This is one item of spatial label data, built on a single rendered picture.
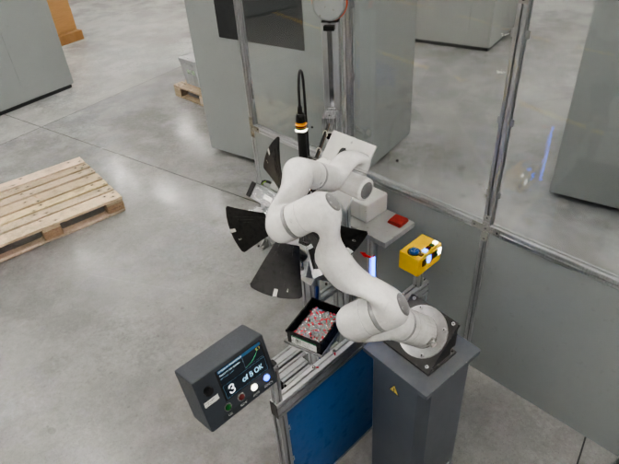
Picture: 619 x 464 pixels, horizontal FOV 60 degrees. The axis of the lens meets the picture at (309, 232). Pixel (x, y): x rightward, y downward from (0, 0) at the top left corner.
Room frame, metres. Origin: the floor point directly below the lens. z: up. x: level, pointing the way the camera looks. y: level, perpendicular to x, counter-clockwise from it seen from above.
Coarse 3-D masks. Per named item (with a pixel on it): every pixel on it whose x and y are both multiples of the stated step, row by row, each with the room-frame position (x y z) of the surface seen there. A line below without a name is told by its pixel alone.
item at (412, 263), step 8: (416, 240) 1.79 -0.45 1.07; (424, 240) 1.78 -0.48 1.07; (432, 240) 1.78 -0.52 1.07; (408, 248) 1.74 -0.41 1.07; (424, 248) 1.73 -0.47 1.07; (432, 248) 1.73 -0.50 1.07; (400, 256) 1.72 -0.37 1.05; (408, 256) 1.69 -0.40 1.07; (416, 256) 1.68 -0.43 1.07; (424, 256) 1.68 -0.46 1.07; (400, 264) 1.72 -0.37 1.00; (408, 264) 1.69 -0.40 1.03; (416, 264) 1.66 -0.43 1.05; (432, 264) 1.72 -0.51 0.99; (408, 272) 1.69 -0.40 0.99; (416, 272) 1.66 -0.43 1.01
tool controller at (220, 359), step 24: (240, 336) 1.15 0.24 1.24; (192, 360) 1.08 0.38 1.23; (216, 360) 1.06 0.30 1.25; (240, 360) 1.07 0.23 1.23; (264, 360) 1.11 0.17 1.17; (192, 384) 0.97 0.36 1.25; (216, 384) 1.01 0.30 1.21; (240, 384) 1.04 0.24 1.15; (264, 384) 1.08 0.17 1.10; (192, 408) 1.01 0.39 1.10; (216, 408) 0.97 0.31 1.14; (240, 408) 1.01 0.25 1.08
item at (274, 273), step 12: (276, 252) 1.77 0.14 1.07; (288, 252) 1.78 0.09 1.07; (264, 264) 1.75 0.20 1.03; (276, 264) 1.74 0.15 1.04; (288, 264) 1.74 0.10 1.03; (264, 276) 1.71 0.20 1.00; (276, 276) 1.71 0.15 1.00; (288, 276) 1.71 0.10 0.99; (300, 276) 1.71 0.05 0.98; (264, 288) 1.68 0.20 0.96; (276, 288) 1.68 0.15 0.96; (300, 288) 1.67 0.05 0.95
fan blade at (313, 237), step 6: (342, 228) 1.75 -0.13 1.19; (348, 228) 1.74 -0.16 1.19; (354, 228) 1.74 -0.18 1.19; (312, 234) 1.74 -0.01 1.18; (342, 234) 1.72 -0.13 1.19; (348, 234) 1.71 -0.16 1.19; (354, 234) 1.70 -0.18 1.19; (360, 234) 1.70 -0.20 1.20; (366, 234) 1.69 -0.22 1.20; (312, 240) 1.70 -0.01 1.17; (318, 240) 1.70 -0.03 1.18; (342, 240) 1.68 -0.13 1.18; (348, 240) 1.67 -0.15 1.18; (360, 240) 1.66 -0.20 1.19; (348, 246) 1.65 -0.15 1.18; (354, 246) 1.64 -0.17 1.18
